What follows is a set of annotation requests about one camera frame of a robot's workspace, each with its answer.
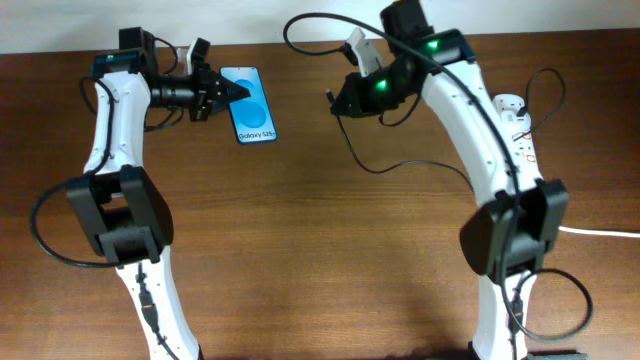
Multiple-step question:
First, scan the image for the blue Galaxy S25+ smartphone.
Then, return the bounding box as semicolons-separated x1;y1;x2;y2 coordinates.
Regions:
220;67;278;145

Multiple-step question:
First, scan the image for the black USB charging cable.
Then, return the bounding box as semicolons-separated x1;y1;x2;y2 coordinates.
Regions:
325;68;567;194

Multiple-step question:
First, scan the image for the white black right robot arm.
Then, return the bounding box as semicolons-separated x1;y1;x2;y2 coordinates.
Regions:
330;1;569;359

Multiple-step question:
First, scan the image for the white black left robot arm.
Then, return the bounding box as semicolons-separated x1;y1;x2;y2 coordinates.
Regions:
66;27;249;359

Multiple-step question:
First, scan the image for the white USB charger adapter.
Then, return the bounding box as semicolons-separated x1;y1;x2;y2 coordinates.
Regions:
500;110;531;133

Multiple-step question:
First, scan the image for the white power strip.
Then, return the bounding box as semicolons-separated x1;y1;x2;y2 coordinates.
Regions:
493;94;537;167

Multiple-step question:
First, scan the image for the white power strip cord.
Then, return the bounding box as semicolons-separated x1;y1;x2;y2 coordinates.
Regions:
558;225;640;239

